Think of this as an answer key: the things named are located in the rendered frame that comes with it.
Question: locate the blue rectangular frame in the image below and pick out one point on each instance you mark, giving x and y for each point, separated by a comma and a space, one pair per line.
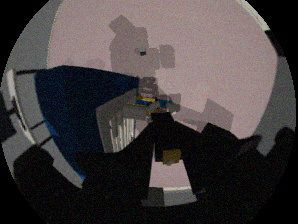
78, 102

